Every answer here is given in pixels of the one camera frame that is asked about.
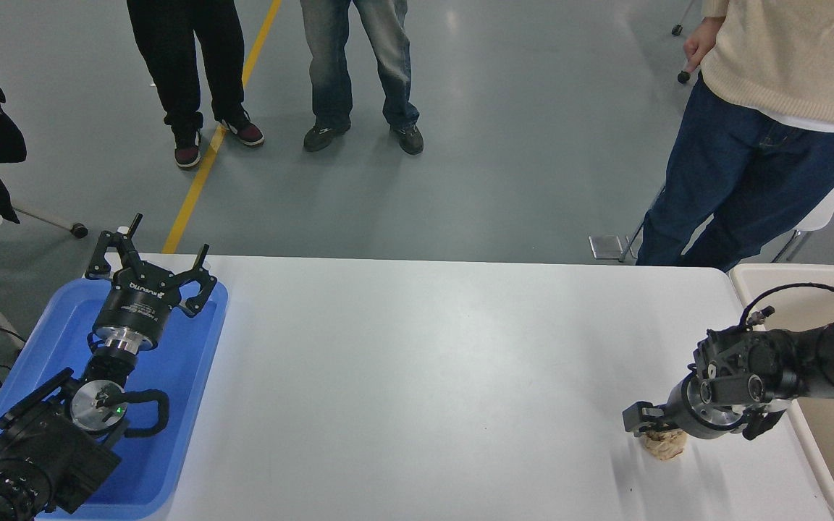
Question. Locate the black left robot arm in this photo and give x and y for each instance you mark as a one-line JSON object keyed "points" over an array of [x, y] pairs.
{"points": [[48, 441]]}

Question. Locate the person in black trousers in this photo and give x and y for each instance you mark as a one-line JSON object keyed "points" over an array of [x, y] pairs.
{"points": [[185, 65]]}

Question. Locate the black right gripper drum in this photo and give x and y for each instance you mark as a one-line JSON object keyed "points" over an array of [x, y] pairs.
{"points": [[681, 409]]}

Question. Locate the chair with caster leg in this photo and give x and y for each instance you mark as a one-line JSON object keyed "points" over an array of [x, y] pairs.
{"points": [[48, 218]]}

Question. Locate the tan paper ball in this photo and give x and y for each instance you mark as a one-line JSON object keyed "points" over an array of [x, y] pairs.
{"points": [[664, 445]]}

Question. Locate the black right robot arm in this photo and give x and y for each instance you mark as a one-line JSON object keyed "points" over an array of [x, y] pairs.
{"points": [[822, 362]]}

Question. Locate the person in blue jeans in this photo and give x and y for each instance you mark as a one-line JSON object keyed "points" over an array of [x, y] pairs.
{"points": [[735, 159]]}

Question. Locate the person in grey jeans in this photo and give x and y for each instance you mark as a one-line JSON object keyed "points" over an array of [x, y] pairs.
{"points": [[334, 65]]}

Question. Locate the blue plastic tray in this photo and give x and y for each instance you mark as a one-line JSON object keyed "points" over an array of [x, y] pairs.
{"points": [[178, 362]]}

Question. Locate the person's right hand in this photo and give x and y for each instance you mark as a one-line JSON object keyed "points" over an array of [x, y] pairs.
{"points": [[703, 43]]}

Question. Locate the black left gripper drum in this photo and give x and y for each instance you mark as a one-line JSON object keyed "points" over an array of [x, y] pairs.
{"points": [[138, 304]]}

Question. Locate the large pale bin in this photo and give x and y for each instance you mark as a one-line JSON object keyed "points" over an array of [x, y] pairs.
{"points": [[833, 449]]}

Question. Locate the chair base with black casters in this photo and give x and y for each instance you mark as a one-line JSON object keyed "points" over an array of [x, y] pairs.
{"points": [[676, 30]]}

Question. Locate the white chair with metal legs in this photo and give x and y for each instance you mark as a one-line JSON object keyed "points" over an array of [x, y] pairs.
{"points": [[819, 213]]}

